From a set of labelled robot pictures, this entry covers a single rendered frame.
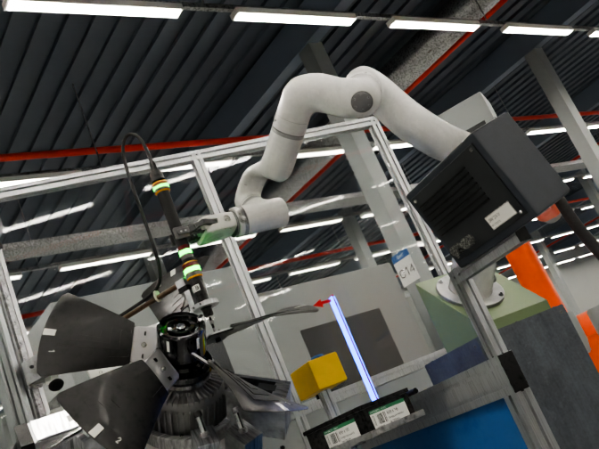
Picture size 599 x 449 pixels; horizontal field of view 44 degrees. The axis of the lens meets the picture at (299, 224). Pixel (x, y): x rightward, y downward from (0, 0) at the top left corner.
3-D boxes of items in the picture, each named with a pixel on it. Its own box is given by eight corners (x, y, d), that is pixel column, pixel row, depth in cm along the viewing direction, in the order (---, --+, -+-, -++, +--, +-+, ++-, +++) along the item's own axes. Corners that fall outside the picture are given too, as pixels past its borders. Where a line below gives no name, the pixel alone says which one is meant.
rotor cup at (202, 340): (142, 366, 187) (137, 323, 181) (185, 340, 197) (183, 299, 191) (180, 392, 179) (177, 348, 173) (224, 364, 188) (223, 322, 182)
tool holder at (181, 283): (182, 317, 191) (169, 282, 194) (199, 315, 197) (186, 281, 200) (208, 302, 187) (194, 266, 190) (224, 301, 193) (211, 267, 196)
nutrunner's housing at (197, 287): (199, 320, 190) (141, 165, 203) (209, 319, 194) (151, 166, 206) (210, 314, 189) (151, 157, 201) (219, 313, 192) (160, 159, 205)
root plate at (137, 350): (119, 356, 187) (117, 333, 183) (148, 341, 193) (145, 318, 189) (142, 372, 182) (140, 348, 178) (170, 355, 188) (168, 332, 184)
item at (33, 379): (25, 390, 219) (17, 363, 221) (44, 387, 225) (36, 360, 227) (47, 376, 214) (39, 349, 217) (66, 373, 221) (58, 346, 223)
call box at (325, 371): (301, 406, 230) (289, 373, 233) (329, 395, 234) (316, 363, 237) (321, 395, 216) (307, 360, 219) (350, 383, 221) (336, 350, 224)
